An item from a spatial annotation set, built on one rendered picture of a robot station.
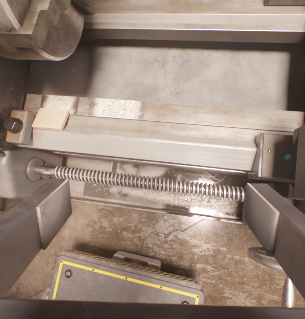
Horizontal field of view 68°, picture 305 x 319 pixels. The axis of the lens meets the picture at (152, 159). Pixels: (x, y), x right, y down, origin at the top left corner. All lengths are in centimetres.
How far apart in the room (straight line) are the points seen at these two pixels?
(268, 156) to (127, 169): 63
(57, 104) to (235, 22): 51
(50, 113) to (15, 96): 10
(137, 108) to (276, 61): 44
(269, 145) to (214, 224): 92
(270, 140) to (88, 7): 47
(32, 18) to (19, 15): 2
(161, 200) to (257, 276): 76
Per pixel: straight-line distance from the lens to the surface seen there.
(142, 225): 141
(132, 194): 100
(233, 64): 77
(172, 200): 98
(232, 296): 151
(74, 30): 53
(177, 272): 134
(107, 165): 97
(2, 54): 48
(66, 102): 67
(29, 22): 41
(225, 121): 58
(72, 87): 83
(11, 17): 40
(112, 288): 119
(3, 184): 77
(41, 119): 66
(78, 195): 108
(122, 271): 115
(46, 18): 42
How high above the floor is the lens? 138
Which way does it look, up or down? 79 degrees down
